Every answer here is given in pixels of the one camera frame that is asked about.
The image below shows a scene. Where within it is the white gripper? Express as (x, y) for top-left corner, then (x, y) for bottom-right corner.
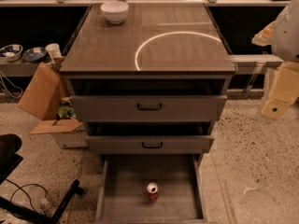
(255, 62), (299, 123)

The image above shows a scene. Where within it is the red coke can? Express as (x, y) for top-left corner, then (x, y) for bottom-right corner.
(147, 182), (159, 202)

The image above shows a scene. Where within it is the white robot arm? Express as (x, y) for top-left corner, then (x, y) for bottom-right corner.
(252, 0), (299, 122)

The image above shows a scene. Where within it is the grey drawer cabinet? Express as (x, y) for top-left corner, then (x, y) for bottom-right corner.
(59, 2), (237, 224)

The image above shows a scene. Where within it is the grey bottom drawer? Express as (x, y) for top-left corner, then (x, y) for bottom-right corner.
(94, 155), (206, 224)

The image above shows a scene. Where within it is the grey drawer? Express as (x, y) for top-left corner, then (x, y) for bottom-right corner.
(86, 135), (214, 154)
(70, 95), (227, 122)
(94, 155), (206, 224)

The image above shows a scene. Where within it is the grey middle drawer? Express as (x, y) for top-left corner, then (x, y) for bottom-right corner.
(86, 135), (214, 154)

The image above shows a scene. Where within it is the grey top drawer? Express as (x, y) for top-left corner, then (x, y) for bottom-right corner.
(70, 95), (227, 122)

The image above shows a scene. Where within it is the white ceramic bowl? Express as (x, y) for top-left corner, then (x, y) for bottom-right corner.
(100, 1), (129, 24)

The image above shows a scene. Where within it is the green snack bag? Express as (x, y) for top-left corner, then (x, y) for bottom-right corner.
(57, 105), (76, 119)

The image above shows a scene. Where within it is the open cardboard box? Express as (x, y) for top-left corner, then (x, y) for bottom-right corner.
(18, 63), (87, 148)

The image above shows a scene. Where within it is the white paper cup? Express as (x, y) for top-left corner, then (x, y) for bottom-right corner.
(46, 43), (62, 59)

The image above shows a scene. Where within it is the blue patterned bowl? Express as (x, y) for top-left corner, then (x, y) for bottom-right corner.
(22, 47), (47, 63)

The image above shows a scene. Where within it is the clear plastic bottle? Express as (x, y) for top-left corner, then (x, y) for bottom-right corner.
(39, 197), (55, 217)

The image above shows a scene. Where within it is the black office chair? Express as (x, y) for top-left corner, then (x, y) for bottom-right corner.
(0, 134), (83, 224)

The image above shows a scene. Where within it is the patterned bowl far left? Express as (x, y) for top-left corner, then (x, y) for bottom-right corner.
(0, 44), (23, 62)

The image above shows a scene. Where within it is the grey wall shelf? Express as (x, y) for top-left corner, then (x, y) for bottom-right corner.
(0, 57), (65, 77)

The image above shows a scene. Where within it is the black floor cable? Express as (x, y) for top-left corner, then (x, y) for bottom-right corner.
(5, 178), (49, 213)

